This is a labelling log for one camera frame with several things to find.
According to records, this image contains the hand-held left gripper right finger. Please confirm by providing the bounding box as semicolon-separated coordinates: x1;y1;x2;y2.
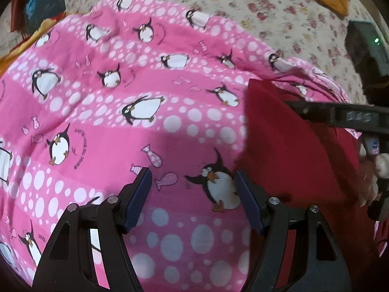
235;169;353;292

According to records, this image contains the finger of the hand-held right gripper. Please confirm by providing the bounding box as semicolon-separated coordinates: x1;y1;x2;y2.
286;97;389;135

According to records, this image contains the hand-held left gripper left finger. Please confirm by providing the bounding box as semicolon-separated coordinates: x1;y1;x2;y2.
32;167;153;292

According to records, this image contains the red cloth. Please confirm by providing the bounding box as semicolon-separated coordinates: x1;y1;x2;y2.
233;78;382;292

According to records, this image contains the person's right hand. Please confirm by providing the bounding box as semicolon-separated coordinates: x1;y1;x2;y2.
358;134;389;208

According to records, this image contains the pink penguin print blanket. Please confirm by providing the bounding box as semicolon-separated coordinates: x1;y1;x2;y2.
0;0;389;292

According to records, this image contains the floral bedsheet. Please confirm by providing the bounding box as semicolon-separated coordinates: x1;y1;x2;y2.
65;0;389;107

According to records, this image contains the orange cloth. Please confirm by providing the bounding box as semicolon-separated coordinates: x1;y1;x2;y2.
0;14;66;73

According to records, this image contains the blue bag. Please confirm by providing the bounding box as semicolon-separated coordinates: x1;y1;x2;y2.
24;0;66;34

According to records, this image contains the red object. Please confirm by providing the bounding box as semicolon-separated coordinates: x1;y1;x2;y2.
10;0;31;33

